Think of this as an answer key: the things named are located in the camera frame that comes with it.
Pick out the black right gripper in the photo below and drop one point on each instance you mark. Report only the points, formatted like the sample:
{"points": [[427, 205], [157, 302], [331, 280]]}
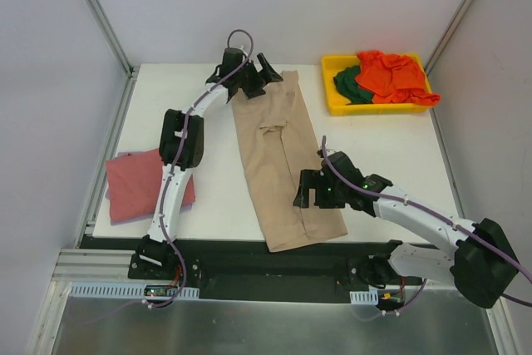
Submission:
{"points": [[313, 189]]}

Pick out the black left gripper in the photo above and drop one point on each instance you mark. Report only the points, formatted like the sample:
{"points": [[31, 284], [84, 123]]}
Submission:
{"points": [[253, 78]]}

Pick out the beige t-shirt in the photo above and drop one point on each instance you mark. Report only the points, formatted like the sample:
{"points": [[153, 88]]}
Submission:
{"points": [[276, 142]]}

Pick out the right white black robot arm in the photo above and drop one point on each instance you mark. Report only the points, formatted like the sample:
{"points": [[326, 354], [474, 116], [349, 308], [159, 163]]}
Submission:
{"points": [[476, 258]]}

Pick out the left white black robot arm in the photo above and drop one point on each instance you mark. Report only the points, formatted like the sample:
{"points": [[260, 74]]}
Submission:
{"points": [[181, 148]]}

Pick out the yellow plastic bin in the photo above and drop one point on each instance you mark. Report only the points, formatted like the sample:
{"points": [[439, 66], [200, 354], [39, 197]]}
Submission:
{"points": [[339, 105]]}

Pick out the green t-shirt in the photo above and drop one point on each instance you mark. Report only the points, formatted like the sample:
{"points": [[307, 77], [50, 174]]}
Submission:
{"points": [[347, 86]]}

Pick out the orange t-shirt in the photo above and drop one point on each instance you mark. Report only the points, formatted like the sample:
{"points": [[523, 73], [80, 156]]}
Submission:
{"points": [[394, 79]]}

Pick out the folded red t-shirt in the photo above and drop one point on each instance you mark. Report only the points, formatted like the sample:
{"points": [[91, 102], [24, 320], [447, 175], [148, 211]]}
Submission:
{"points": [[133, 188]]}

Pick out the right white cable duct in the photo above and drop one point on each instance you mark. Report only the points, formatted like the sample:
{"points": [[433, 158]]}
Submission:
{"points": [[364, 298]]}

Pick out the white cable duct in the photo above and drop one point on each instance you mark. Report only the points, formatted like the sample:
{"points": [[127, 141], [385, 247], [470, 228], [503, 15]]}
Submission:
{"points": [[364, 298], [132, 291]]}

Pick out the right aluminium side rail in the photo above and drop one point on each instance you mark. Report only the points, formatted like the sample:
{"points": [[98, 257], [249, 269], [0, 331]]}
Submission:
{"points": [[447, 119]]}

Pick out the aluminium side rail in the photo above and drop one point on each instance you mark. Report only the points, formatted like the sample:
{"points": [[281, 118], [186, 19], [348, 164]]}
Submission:
{"points": [[447, 119], [96, 192]]}

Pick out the left aluminium side rail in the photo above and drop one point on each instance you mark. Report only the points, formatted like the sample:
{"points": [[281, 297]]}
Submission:
{"points": [[96, 192]]}

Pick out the left aluminium frame post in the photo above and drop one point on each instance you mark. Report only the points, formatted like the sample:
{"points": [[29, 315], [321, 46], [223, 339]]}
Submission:
{"points": [[110, 36]]}

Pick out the aluminium frame post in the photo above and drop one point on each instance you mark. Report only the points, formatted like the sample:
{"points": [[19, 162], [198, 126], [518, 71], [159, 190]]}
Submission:
{"points": [[110, 36], [451, 29]]}

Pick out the right aluminium frame post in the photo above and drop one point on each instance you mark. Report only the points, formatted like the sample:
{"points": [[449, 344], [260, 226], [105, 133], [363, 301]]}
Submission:
{"points": [[451, 29]]}

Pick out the front aluminium frame rail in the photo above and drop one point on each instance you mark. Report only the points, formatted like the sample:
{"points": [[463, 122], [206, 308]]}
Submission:
{"points": [[95, 265]]}

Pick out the left white cable duct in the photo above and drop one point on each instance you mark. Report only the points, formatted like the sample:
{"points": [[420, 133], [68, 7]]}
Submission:
{"points": [[132, 291]]}

